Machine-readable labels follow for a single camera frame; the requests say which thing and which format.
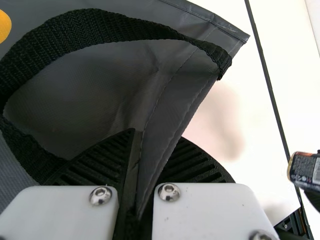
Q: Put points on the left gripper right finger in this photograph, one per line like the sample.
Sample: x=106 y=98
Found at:
x=200 y=212

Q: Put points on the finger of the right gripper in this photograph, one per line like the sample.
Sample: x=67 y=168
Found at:
x=315 y=201

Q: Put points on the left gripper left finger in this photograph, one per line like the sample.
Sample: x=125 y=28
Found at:
x=57 y=212

